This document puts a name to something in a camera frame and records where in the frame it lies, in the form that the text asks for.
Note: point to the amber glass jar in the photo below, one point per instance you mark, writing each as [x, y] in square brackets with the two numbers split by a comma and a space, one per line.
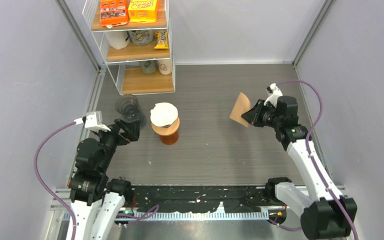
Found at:
[169, 139]

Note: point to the yellow snack box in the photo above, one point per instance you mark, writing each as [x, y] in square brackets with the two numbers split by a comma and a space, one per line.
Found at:
[143, 11]

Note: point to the white paper coffee filter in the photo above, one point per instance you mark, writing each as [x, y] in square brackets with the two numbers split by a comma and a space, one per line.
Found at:
[163, 114]

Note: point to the white wire wooden shelf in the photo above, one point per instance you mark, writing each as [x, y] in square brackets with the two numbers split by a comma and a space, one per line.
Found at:
[123, 65]

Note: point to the brown paper filter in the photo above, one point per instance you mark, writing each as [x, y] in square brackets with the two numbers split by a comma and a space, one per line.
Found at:
[241, 106]

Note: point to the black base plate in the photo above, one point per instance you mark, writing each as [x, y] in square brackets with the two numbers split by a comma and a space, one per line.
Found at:
[198, 199]

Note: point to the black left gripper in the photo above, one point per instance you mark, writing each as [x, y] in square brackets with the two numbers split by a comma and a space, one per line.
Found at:
[132, 129]

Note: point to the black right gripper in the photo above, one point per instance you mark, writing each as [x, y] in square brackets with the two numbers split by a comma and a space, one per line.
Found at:
[253, 117]

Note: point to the orange snack box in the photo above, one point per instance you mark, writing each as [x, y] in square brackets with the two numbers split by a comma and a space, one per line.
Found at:
[113, 13]

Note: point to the round wooden dripper stand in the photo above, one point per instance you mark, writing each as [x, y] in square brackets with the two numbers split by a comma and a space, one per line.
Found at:
[167, 131]

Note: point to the printed white mug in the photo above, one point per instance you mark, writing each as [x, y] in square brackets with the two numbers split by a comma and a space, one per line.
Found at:
[141, 37]

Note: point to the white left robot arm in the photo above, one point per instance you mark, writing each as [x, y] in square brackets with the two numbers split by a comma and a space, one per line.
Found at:
[95, 200]

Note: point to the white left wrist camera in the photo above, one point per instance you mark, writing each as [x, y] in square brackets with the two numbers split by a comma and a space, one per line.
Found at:
[92, 121]

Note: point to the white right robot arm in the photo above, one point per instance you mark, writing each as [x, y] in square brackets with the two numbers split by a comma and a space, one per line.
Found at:
[324, 212]

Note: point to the yellow candy bag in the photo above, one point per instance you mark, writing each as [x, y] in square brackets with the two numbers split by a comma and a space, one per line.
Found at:
[162, 41]

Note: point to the white patterned cup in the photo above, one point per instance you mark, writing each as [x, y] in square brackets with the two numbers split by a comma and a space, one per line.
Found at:
[165, 66]

